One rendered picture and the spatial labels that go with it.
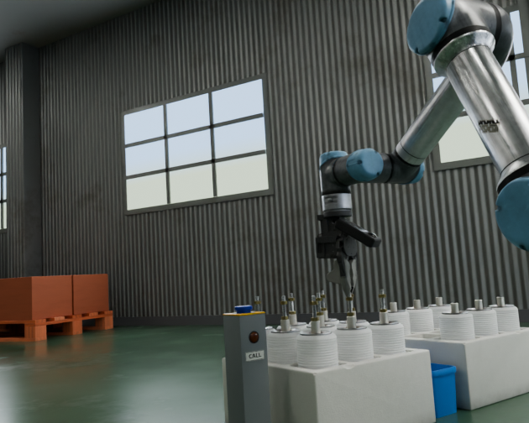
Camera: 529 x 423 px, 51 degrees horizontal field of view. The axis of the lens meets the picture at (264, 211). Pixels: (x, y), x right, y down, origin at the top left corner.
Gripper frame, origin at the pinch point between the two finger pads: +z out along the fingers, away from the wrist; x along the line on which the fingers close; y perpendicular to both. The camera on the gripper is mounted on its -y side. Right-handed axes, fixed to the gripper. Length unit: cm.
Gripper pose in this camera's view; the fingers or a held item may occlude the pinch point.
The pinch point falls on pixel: (350, 290)
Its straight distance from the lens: 142.1
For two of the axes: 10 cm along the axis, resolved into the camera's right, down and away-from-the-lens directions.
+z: 0.6, 9.9, -1.1
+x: -5.6, -0.6, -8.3
